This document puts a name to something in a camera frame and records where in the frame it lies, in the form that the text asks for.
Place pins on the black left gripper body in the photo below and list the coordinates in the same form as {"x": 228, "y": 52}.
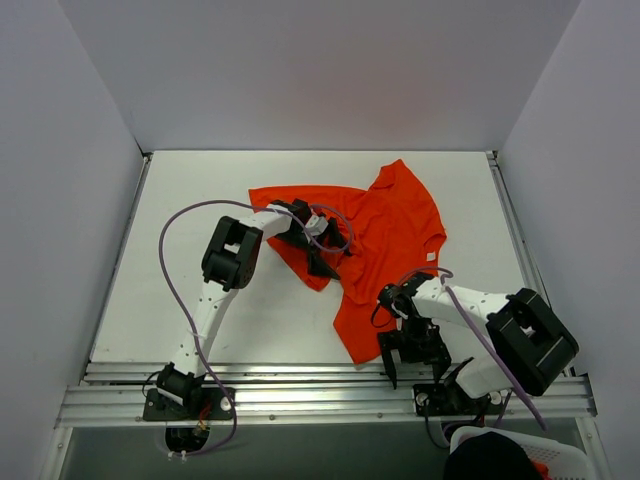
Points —
{"x": 319, "y": 244}

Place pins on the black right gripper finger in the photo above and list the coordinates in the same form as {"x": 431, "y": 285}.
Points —
{"x": 388, "y": 342}
{"x": 440, "y": 361}

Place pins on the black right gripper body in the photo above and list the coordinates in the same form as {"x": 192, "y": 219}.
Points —
{"x": 415, "y": 347}

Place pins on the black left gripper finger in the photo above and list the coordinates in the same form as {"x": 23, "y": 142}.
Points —
{"x": 336, "y": 242}
{"x": 317, "y": 266}

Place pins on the orange t shirt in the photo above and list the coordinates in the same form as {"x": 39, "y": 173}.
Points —
{"x": 396, "y": 226}

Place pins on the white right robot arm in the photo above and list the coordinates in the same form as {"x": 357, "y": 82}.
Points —
{"x": 527, "y": 345}

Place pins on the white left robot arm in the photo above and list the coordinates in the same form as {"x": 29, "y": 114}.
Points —
{"x": 228, "y": 265}

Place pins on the black garment in basket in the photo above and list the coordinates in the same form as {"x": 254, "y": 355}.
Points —
{"x": 489, "y": 456}

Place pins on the white laundry basket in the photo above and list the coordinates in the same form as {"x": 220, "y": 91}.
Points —
{"x": 553, "y": 459}

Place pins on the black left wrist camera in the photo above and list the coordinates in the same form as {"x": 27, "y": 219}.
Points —
{"x": 316, "y": 225}

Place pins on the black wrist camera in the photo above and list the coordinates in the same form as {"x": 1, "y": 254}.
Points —
{"x": 316, "y": 225}
{"x": 396, "y": 300}

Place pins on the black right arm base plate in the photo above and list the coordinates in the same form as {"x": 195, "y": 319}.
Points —
{"x": 438, "y": 400}

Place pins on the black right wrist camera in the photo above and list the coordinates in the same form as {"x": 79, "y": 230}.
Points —
{"x": 396, "y": 300}

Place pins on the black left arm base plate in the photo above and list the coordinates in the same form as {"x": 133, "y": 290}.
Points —
{"x": 209, "y": 404}

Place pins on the aluminium rail frame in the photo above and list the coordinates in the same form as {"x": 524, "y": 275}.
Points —
{"x": 283, "y": 356}

